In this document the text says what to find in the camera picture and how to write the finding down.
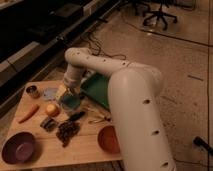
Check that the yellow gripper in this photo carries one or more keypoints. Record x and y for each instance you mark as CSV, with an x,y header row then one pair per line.
x,y
62,90

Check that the light blue towel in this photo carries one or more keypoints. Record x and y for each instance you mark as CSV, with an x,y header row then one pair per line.
x,y
69,102

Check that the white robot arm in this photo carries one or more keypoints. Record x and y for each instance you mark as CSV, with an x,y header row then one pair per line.
x,y
132,91

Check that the purple bowl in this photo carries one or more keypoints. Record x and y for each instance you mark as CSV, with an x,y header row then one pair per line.
x,y
18,148

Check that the small metal can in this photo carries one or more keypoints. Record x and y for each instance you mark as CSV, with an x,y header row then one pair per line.
x,y
33,92

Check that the orange carrot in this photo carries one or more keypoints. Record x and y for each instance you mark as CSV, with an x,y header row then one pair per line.
x,y
31,112

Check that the green plastic tray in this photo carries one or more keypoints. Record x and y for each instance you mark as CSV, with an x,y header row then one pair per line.
x,y
95,87

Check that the small dark toy block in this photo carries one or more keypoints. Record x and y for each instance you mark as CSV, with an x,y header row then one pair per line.
x,y
49,124

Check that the dark grape bunch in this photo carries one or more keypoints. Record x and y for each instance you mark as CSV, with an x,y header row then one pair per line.
x,y
66,131

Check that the black office chair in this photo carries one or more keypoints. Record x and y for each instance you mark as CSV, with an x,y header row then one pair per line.
x,y
149,14

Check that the black object on floor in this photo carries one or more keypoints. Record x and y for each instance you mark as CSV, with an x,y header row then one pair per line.
x,y
200,142

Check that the dark handled tool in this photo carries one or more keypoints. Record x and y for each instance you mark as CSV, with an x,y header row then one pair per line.
x,y
76,116

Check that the yellow handled utensil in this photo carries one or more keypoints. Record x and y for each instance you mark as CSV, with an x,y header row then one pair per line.
x,y
97,118

